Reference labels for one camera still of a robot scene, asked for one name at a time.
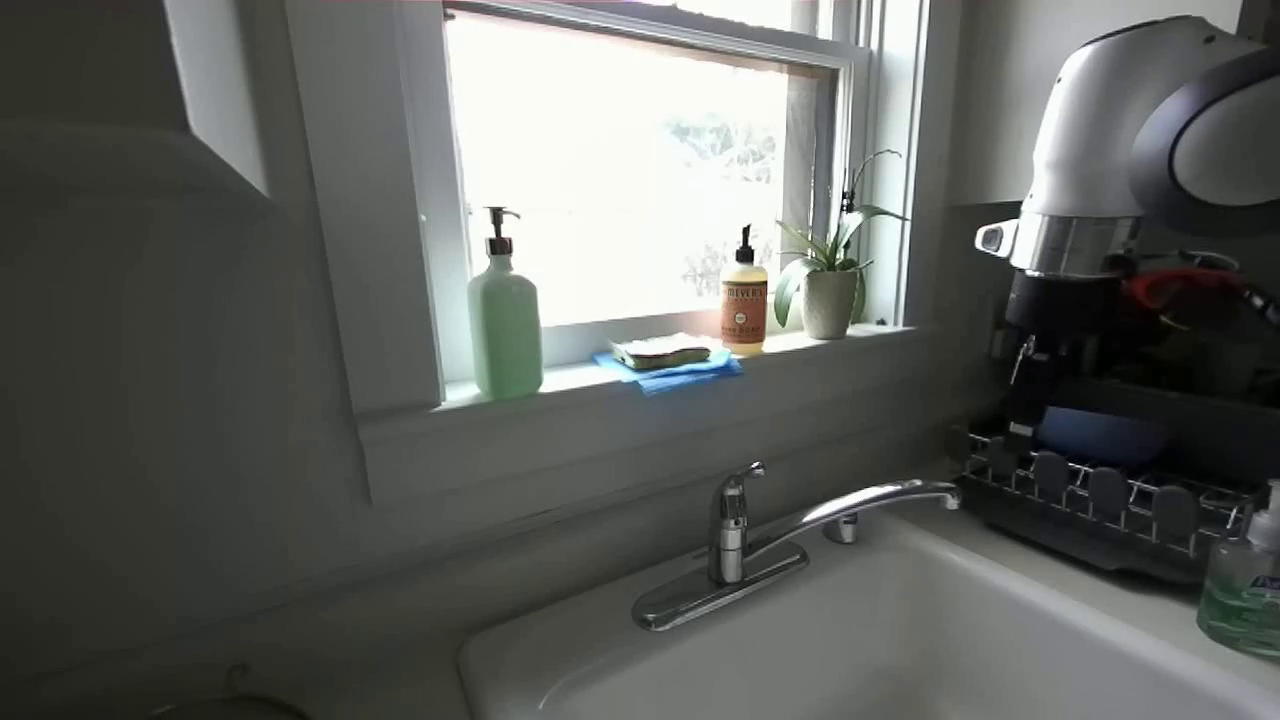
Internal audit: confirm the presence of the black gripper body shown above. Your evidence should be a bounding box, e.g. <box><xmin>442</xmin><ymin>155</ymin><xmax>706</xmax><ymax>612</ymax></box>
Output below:
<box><xmin>993</xmin><ymin>271</ymin><xmax>1138</xmax><ymax>433</ymax></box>

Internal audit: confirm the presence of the chrome kitchen faucet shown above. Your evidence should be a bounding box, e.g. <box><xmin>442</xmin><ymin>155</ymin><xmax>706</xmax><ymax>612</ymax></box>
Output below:
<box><xmin>627</xmin><ymin>456</ymin><xmax>963</xmax><ymax>634</ymax></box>

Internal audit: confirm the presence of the blue bowl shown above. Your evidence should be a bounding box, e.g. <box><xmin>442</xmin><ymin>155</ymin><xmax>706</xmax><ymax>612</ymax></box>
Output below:
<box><xmin>1034</xmin><ymin>404</ymin><xmax>1177</xmax><ymax>473</ymax></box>

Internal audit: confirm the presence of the black dish drying rack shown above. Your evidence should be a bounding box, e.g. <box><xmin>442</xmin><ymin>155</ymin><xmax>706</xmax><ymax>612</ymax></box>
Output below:
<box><xmin>957</xmin><ymin>375</ymin><xmax>1280</xmax><ymax>588</ymax></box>

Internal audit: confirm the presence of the green plant in white pot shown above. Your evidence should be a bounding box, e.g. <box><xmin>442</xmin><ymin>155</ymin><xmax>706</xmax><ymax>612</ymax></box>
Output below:
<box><xmin>771</xmin><ymin>148</ymin><xmax>910</xmax><ymax>344</ymax></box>

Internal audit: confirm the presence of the amber soap pump bottle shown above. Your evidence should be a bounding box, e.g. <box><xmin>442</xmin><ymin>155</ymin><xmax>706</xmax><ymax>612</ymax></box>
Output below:
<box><xmin>716</xmin><ymin>220</ymin><xmax>771</xmax><ymax>359</ymax></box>

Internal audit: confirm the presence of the clear green soap bottle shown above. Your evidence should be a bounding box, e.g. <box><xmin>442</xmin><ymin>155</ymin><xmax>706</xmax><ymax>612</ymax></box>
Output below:
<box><xmin>1191</xmin><ymin>474</ymin><xmax>1280</xmax><ymax>662</ymax></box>

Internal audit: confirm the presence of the white kitchen sink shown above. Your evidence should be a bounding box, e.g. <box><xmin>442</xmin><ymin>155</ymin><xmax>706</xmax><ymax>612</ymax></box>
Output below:
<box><xmin>456</xmin><ymin>505</ymin><xmax>1280</xmax><ymax>720</ymax></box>

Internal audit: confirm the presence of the blue sponge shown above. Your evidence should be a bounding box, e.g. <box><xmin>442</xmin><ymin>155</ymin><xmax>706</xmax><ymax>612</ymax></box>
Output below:
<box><xmin>593</xmin><ymin>344</ymin><xmax>745</xmax><ymax>397</ymax></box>

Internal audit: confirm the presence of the beige sponge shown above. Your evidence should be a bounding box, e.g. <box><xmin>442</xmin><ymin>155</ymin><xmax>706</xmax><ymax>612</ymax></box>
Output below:
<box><xmin>609</xmin><ymin>332</ymin><xmax>716</xmax><ymax>375</ymax></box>

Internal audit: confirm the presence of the green soap pump bottle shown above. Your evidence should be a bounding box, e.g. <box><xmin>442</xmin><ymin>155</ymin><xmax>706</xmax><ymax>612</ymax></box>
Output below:
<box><xmin>463</xmin><ymin>204</ymin><xmax>548</xmax><ymax>404</ymax></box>

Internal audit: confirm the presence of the orange wrist strap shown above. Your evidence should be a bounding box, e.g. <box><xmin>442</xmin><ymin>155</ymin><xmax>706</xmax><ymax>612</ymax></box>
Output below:
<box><xmin>1119</xmin><ymin>262</ymin><xmax>1237</xmax><ymax>316</ymax></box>

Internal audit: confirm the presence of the white window frame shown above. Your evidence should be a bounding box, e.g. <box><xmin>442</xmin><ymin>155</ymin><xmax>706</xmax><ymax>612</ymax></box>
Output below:
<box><xmin>280</xmin><ymin>0</ymin><xmax>966</xmax><ymax>507</ymax></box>

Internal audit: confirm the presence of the white wall cabinet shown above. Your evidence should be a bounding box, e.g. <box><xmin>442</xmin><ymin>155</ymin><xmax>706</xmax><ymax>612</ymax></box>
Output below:
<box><xmin>161</xmin><ymin>0</ymin><xmax>274</xmax><ymax>201</ymax></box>

